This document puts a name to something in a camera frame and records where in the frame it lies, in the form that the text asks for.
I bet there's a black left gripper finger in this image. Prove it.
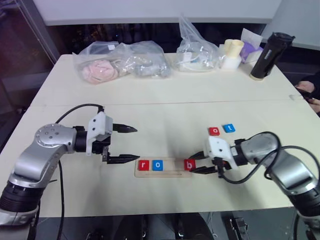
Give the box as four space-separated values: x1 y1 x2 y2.
106 154 141 165
111 123 138 134

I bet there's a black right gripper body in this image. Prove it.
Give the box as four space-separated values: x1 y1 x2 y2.
211 157 231 179

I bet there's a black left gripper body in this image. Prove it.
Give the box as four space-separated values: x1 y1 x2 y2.
91 134 113 165

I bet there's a red letter b block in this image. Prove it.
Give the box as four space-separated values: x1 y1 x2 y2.
183 159 197 172

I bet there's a red letter r block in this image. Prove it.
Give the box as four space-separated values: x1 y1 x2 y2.
137 159 152 172

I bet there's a red letter o block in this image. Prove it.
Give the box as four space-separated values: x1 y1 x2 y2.
207 126 222 137

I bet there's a blue letter o block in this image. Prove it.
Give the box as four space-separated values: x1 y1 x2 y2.
151 159 165 172

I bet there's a blue letter t block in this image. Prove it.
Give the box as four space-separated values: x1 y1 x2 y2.
222 123 237 134

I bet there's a wooden letter tray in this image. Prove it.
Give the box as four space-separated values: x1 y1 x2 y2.
134 157 194 179

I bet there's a bystander bare hand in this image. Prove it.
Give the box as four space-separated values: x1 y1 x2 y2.
294 80 317 94

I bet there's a black box-shaped device under table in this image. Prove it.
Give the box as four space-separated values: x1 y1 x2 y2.
226 216 249 239

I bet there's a plastic bag with pink plush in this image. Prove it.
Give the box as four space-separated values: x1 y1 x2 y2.
72 40 122 86

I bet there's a plastic bag with grey items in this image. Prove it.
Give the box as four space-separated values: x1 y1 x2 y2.
116 40 174 79

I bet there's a cream cup on white block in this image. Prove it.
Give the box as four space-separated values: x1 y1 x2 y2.
219 38 245 71

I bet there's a black handheld device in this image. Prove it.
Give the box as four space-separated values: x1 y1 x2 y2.
295 86 314 100

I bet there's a purple tissue box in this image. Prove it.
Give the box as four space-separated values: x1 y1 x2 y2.
239 27 265 64

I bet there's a black thermos bottle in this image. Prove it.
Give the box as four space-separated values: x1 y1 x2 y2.
249 31 296 82

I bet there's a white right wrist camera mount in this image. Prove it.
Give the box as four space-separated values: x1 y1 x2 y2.
204 136 238 171

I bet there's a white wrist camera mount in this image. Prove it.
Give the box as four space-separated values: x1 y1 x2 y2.
204 136 238 171
86 111 114 156

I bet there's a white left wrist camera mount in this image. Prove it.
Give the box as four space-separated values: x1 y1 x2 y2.
86 111 114 156

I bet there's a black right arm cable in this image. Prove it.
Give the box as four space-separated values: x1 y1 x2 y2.
219 131 319 186

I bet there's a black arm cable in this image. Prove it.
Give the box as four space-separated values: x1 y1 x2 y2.
29 103 105 240
219 131 319 186

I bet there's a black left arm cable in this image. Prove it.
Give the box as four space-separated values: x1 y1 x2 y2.
29 103 105 240

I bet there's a clear plastic bag with cables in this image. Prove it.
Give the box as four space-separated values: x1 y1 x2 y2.
175 15 223 74

